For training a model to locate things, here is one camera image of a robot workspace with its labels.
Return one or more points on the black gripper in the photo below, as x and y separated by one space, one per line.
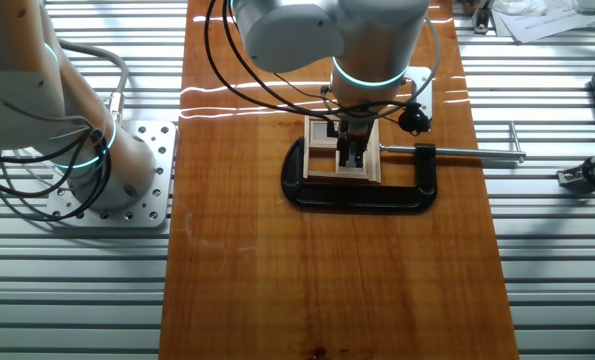
352 127

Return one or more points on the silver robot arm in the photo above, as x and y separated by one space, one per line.
17 75

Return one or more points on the black C-clamp with steel screw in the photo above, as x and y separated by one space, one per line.
357 197

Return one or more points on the long wooden board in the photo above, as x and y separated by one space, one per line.
327 275

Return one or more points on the white crumpled tissue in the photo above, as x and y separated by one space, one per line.
519 6

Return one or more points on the white printed paper sheets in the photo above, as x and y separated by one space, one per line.
552 25

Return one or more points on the miniature wooden window frame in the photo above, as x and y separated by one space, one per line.
374 160

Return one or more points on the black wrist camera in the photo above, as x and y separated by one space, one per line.
414 121

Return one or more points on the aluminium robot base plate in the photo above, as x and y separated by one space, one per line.
167 165

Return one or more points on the black metal bracket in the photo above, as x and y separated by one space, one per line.
482 20

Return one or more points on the small silver camera with mount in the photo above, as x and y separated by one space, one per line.
574 176

